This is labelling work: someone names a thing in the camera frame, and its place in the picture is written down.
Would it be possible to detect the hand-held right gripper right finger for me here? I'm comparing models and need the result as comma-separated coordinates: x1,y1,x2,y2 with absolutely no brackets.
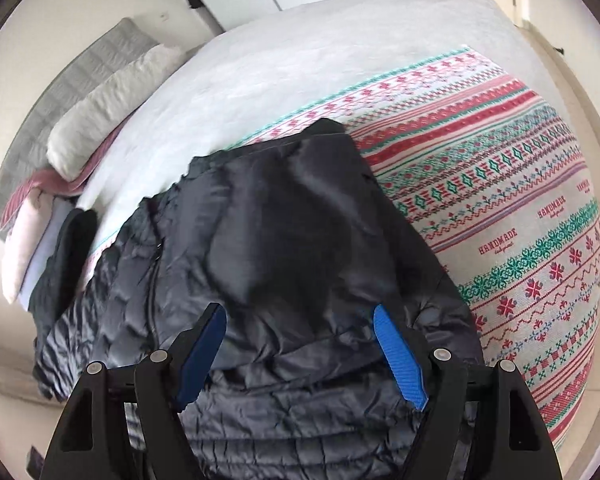
373,304,565,480

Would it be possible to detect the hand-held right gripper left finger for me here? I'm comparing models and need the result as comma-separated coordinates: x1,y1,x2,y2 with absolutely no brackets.
38,302,228,480

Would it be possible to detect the black quilted puffer jacket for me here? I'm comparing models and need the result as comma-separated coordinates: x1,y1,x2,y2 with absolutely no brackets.
32,118,486,480

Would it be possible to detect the black folded garment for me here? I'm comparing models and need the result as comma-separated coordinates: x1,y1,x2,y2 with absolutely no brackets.
29,207,99,341

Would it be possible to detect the patterned red green bedspread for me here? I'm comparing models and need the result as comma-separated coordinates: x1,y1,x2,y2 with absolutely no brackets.
87,46,600,453

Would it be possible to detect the pale pink pillow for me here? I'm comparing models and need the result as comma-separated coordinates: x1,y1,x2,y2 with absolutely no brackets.
1,189,61,306

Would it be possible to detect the red striped pillow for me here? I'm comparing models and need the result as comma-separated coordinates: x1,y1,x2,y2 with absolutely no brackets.
0,125,126,234

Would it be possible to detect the white fluffy pillow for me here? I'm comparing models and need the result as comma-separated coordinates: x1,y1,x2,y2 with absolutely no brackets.
46,44,187,182

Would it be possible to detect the grey quilted headboard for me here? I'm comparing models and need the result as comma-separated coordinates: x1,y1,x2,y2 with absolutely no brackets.
0,17,158,235

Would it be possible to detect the white bed blanket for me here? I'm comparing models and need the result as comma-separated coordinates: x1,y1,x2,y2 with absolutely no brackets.
76,0,528,211

